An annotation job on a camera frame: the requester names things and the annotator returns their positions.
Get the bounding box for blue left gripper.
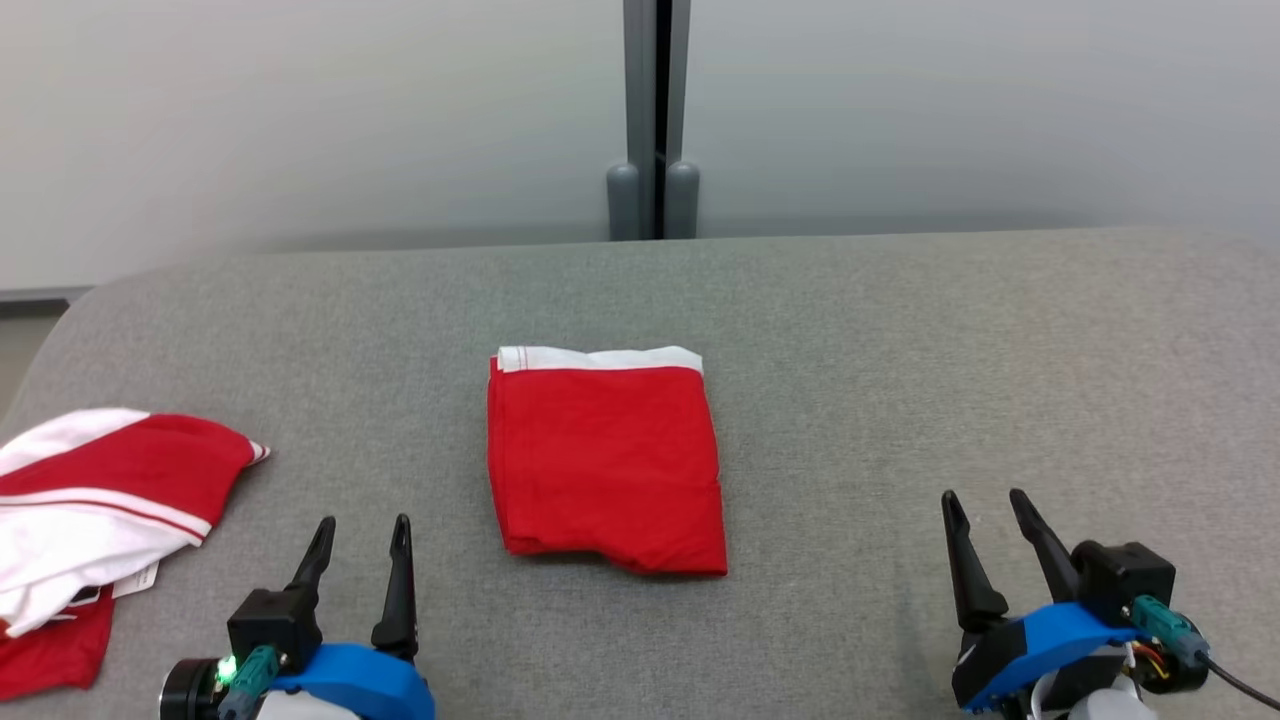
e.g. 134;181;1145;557
160;515;438;720

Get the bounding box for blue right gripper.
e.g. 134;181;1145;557
940;488;1211;715

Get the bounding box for red jersey number 23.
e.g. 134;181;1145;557
0;407;271;701

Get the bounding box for red shorts white waistband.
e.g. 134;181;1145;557
487;345;729;578

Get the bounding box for left arm cable teal connector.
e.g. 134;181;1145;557
218;645;282;720

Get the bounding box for arm cable teal connector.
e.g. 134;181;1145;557
218;645;282;720
1130;595;1280;713

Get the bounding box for right arm cable teal connector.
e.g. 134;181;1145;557
1130;595;1280;713

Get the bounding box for grey partition post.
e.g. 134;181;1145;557
660;0;702;241
606;0;659;242

